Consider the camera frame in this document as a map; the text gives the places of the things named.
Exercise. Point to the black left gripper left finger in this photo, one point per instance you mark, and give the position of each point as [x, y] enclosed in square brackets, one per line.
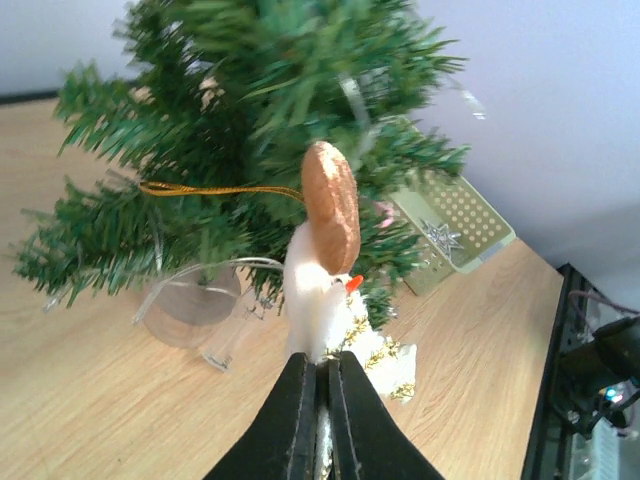
[280, 442]

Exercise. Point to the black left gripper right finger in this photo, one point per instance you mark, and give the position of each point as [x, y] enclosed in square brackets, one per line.
[367, 443]

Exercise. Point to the snowman ornament brown hat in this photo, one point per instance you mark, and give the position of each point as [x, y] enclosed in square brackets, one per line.
[326, 312]

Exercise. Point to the green perforated plastic basket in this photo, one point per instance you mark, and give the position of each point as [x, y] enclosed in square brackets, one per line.
[459, 230]

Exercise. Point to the small green christmas tree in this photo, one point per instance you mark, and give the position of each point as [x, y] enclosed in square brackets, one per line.
[213, 131]

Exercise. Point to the clear led string lights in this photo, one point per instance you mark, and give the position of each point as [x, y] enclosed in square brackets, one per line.
[194, 276]

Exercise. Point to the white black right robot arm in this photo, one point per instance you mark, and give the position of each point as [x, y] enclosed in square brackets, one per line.
[588, 371]

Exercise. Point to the clear battery box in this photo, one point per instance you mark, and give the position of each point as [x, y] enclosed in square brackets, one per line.
[225, 343]

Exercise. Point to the silver star ornament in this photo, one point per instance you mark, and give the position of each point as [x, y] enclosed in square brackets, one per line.
[442, 237]

